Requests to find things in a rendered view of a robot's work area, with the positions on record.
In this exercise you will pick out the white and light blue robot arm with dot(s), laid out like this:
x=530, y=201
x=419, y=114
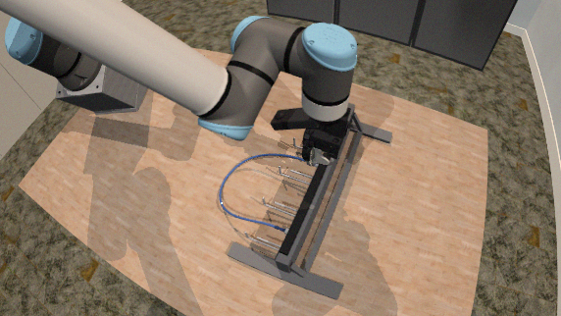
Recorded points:
x=58, y=38

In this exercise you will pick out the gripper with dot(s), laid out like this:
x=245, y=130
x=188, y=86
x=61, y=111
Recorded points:
x=329, y=134

